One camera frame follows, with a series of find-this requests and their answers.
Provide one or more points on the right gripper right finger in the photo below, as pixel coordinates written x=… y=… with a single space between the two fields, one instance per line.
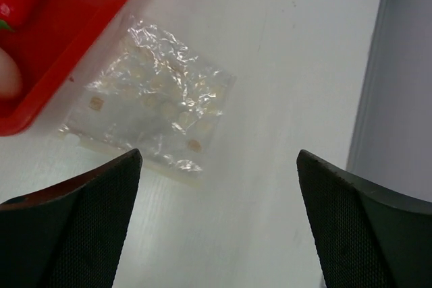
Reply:
x=365 y=234

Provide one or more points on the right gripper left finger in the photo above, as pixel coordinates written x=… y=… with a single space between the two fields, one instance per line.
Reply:
x=70 y=234

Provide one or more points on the clear zip top bag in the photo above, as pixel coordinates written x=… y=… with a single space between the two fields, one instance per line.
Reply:
x=151 y=92

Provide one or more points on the pale egg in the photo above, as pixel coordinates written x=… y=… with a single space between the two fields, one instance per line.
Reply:
x=11 y=79

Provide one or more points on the red plastic tray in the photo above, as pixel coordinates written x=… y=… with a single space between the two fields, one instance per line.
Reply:
x=46 y=48

